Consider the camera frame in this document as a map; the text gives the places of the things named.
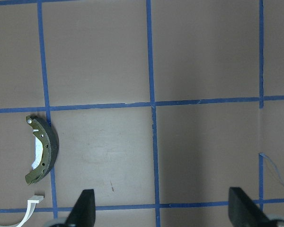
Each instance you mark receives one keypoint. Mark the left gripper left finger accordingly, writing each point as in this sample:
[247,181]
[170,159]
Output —
[83,213]

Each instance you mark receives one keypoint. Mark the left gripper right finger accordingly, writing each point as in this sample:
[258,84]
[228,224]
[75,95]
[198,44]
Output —
[243,212]

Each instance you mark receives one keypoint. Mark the green brake shoe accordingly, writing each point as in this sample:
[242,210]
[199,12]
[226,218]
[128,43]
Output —
[46,149]

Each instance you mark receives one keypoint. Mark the white curved plastic bracket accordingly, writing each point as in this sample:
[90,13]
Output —
[31,205]

